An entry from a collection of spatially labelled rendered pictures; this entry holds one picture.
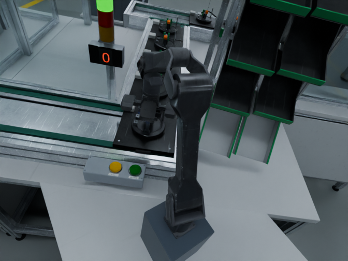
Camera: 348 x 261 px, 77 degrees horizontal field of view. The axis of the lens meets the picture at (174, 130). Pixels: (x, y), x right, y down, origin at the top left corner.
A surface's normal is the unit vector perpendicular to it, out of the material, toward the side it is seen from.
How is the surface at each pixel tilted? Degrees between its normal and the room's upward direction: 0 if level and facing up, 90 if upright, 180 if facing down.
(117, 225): 0
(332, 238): 0
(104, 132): 0
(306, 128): 90
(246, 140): 45
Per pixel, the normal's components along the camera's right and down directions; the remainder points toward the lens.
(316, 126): -0.07, 0.72
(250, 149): -0.05, 0.01
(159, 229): 0.17, -0.67
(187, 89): 0.34, 0.22
